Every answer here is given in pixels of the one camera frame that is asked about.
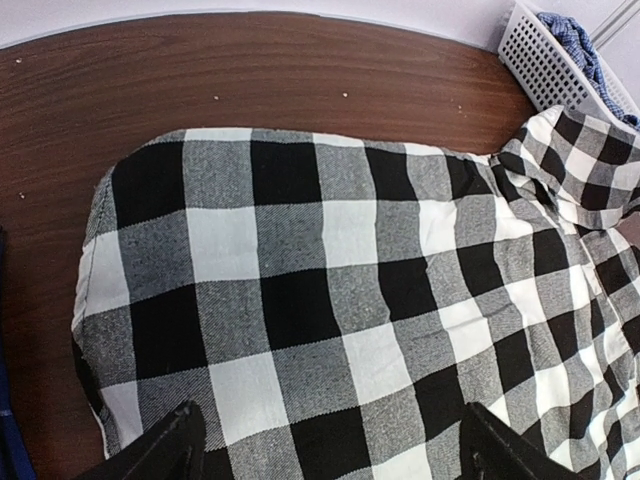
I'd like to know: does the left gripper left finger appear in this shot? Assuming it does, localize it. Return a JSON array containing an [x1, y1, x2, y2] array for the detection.
[[84, 401, 206, 479]]

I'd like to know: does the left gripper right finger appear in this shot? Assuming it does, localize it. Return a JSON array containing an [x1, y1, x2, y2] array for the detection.
[[459, 402, 581, 480]]

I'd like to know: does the blue plaid shirt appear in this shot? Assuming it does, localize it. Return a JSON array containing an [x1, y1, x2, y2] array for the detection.
[[1, 227, 37, 480]]

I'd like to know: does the black white checked shirt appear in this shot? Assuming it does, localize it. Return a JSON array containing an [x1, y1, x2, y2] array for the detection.
[[71, 107, 639, 479]]

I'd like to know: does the white plastic laundry basket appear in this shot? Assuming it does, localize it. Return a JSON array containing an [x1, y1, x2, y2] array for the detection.
[[498, 1, 639, 128]]

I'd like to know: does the light blue checked shirt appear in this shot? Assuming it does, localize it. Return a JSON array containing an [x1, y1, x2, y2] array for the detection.
[[537, 12, 639, 130]]

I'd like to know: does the right aluminium frame post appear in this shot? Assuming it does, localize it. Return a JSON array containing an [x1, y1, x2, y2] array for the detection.
[[590, 0, 640, 53]]

